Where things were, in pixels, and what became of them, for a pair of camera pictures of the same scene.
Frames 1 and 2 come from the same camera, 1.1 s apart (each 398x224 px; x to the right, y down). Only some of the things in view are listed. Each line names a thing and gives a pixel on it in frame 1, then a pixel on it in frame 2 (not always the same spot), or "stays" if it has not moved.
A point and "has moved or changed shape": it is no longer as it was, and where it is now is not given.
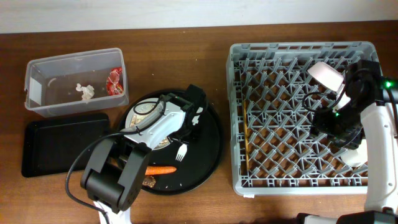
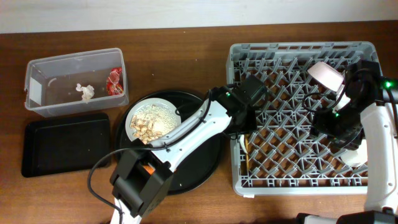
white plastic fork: (181, 152) has moved or changed shape
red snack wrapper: (114, 83) stays
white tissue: (88, 91) stays
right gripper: (319, 122) stays
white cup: (356, 157) stays
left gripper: (198, 127) to (250, 127)
